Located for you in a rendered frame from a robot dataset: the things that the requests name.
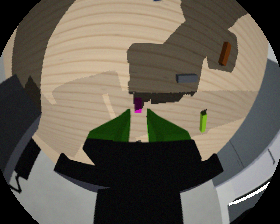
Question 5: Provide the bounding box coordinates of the lime green rod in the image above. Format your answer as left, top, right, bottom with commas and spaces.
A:
199, 111, 207, 133

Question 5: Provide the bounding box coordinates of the orange rod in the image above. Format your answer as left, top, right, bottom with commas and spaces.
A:
218, 42, 232, 66

